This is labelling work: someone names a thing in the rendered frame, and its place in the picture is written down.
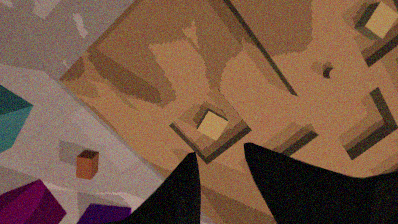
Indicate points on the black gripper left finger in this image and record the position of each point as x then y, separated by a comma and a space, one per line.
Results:
176, 201

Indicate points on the orange-brown cube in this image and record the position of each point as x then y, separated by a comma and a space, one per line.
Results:
87, 164

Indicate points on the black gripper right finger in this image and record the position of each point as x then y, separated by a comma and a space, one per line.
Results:
297, 192

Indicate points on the tan block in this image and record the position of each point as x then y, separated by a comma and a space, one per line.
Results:
212, 124
376, 21

